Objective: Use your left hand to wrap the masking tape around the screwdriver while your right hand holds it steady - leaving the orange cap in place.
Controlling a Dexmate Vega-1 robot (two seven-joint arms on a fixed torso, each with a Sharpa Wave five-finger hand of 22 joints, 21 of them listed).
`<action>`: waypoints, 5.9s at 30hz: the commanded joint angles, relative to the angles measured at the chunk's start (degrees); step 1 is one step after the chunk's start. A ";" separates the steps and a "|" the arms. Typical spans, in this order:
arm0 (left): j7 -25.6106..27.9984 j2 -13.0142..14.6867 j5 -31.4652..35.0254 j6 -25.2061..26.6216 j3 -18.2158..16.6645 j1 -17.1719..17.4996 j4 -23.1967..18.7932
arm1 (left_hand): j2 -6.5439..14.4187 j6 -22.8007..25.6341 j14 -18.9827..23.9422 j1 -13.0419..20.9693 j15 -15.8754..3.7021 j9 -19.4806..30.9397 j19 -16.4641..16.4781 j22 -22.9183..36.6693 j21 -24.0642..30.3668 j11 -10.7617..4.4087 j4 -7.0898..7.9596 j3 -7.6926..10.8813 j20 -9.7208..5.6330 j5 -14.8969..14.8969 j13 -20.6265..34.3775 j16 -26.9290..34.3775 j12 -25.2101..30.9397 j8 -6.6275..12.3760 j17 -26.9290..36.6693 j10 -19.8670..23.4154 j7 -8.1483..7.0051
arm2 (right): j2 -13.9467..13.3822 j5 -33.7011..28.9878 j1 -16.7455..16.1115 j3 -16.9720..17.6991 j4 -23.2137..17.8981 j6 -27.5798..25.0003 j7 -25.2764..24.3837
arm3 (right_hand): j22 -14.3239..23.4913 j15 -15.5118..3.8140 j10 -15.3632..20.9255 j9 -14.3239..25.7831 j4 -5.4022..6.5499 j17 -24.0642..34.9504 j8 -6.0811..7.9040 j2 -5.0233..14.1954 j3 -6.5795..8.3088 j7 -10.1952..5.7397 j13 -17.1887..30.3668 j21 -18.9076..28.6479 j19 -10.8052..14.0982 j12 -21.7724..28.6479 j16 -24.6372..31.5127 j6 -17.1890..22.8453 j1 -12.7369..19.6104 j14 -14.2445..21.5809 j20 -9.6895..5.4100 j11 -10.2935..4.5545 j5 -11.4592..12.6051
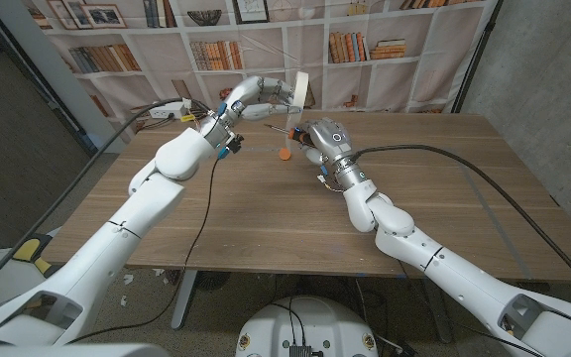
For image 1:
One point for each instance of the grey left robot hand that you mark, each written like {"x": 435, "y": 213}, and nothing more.
{"x": 246, "y": 94}

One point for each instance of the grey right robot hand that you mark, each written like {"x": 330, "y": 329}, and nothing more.
{"x": 332, "y": 144}

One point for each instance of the black orange screwdriver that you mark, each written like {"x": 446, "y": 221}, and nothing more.
{"x": 295, "y": 133}

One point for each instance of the cream masking tape roll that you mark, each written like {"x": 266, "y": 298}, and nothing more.
{"x": 301, "y": 89}

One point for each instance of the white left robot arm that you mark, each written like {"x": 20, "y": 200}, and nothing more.
{"x": 132, "y": 223}

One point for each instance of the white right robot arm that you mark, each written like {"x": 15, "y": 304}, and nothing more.
{"x": 464, "y": 277}

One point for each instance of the white power strip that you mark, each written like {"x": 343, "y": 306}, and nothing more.
{"x": 164, "y": 111}

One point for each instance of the printed bookshelf backdrop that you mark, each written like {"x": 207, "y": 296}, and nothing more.
{"x": 434, "y": 74}

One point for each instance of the black backdrop stand pole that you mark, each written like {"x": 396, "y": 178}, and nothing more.
{"x": 476, "y": 59}

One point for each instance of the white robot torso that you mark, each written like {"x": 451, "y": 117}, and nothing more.
{"x": 310, "y": 322}

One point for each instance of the black ribbed round object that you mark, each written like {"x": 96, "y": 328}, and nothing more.
{"x": 213, "y": 280}

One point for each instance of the grey table leg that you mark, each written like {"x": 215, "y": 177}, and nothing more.
{"x": 441, "y": 322}
{"x": 186, "y": 302}

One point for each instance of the yellow black tool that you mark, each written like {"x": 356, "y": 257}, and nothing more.
{"x": 30, "y": 250}

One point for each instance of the white floor platform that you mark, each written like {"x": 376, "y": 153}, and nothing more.
{"x": 8, "y": 277}

